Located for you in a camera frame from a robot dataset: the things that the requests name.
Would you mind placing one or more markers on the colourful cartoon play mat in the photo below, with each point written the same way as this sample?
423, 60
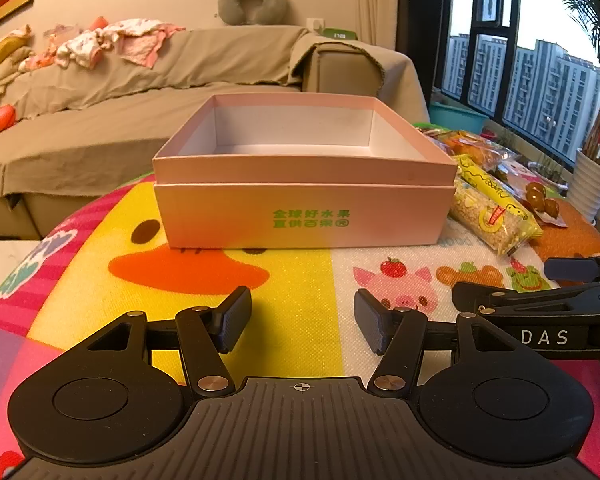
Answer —
300, 275

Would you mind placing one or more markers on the pink cartoon snack packet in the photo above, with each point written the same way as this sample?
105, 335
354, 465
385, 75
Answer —
517, 170

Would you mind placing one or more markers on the pink and white clothes pile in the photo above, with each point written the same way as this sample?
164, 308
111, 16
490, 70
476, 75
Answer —
130, 35

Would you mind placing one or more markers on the tall green palm plant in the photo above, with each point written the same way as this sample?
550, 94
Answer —
597, 20

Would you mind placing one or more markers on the packet of brown candied fruit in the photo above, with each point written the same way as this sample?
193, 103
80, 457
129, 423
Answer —
542, 200

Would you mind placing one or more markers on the white marble table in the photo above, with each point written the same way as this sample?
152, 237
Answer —
5, 275

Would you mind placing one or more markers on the bread packet round yellow label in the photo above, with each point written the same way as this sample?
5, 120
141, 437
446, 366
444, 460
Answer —
477, 150

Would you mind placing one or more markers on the beige sofa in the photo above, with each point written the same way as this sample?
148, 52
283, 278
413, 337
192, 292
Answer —
347, 67

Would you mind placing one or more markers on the black framed window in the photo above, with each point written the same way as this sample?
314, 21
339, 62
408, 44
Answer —
510, 35

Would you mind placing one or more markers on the white wall socket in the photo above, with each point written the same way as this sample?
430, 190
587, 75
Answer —
315, 26

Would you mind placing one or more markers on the orange toy ball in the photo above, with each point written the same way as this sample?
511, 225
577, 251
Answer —
4, 117

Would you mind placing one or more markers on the yellow grain bar packet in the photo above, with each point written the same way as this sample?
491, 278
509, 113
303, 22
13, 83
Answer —
485, 210

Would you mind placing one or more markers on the teal plastic basin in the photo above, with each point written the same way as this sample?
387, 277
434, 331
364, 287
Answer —
457, 116

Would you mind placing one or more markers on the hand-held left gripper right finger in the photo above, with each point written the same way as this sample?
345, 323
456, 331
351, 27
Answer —
369, 321

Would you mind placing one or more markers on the tan sofa cover cloth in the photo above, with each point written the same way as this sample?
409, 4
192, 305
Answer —
130, 100

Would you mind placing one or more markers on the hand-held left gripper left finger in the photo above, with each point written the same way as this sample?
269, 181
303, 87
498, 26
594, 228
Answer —
232, 321

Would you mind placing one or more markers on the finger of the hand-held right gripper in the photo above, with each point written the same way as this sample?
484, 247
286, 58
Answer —
572, 269
480, 294

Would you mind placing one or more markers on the pink cardboard box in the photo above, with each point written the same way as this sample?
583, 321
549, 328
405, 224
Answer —
300, 170

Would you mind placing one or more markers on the beige curtain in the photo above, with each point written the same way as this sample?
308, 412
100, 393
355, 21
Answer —
400, 20

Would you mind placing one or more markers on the white ribbed plant pot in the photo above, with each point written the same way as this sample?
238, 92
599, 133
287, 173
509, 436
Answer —
592, 185

